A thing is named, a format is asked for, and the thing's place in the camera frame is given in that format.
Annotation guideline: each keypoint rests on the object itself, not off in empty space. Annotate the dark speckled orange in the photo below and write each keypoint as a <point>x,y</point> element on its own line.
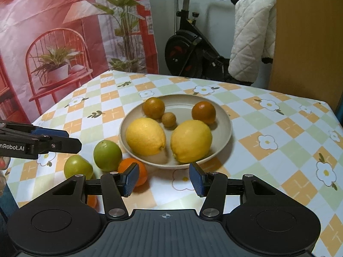
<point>153,108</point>
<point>204,111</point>

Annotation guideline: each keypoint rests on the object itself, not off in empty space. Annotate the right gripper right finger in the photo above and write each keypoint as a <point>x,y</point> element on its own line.
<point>212,186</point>

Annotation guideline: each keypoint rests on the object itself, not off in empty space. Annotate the green round fruit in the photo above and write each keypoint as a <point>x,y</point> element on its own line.
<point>107,156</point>
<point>75,165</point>

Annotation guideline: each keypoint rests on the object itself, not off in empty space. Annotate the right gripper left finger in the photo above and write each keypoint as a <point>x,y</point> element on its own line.
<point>114,187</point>

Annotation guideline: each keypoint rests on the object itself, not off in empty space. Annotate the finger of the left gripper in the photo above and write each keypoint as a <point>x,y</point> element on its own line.
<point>43,131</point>
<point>61,144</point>

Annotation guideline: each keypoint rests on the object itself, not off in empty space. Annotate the wooden board panel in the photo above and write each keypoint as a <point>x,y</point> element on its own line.
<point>308,50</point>

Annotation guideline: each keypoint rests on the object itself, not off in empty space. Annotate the yellow lemon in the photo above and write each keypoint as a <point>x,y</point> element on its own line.
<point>191,141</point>
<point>145,137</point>

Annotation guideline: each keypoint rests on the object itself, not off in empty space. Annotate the black exercise bike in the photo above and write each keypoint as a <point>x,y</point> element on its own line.
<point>188,53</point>

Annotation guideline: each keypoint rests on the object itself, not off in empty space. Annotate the beige round plate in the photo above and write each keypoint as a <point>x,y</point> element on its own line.
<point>181,106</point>

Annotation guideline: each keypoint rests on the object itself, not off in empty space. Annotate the small brown longan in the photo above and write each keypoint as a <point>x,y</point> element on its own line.
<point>169,120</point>

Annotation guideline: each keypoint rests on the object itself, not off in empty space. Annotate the white quilted blanket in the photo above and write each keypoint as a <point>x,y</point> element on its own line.
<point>254,38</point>

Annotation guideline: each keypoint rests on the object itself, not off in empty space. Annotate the red printed backdrop cloth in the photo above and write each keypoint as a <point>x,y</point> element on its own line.
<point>51,47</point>

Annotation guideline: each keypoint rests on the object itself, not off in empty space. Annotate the left human hand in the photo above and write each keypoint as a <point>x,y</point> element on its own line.
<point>4,163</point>

